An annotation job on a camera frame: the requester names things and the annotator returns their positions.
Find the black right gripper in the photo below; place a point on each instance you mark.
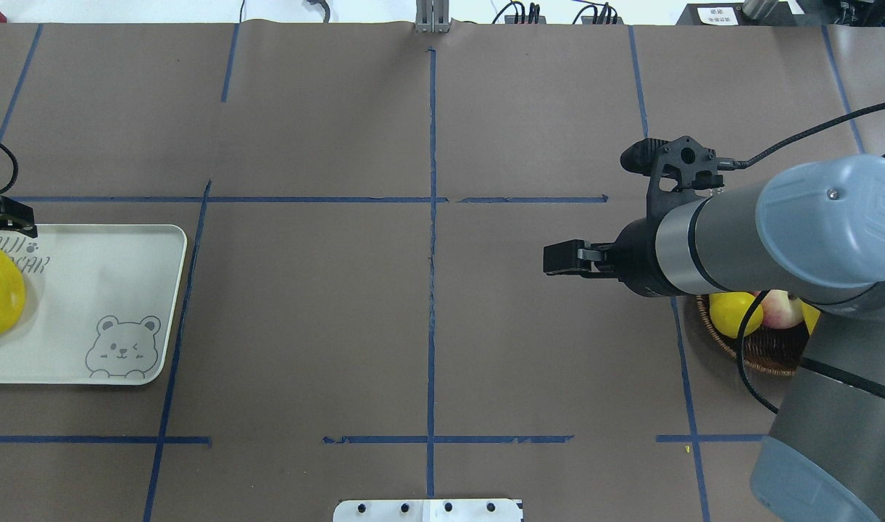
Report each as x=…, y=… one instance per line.
x=636, y=255

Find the yellow lemon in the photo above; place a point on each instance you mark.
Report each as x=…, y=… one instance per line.
x=727, y=310

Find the red pink apple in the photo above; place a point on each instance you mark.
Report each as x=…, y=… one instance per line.
x=778, y=311

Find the brown wicker basket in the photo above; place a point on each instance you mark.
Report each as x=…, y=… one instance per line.
x=772, y=351

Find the yellow starfruit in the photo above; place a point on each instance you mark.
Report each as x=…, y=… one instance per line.
x=811, y=316

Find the white bear print tray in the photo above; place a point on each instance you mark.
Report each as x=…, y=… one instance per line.
x=100, y=302

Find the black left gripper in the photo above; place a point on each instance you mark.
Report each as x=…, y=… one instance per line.
x=6, y=212

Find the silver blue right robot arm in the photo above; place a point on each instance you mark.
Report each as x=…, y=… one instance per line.
x=818, y=231

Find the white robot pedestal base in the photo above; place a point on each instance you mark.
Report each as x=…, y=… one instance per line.
x=461, y=509

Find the aluminium frame post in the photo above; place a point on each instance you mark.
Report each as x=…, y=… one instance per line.
x=432, y=16

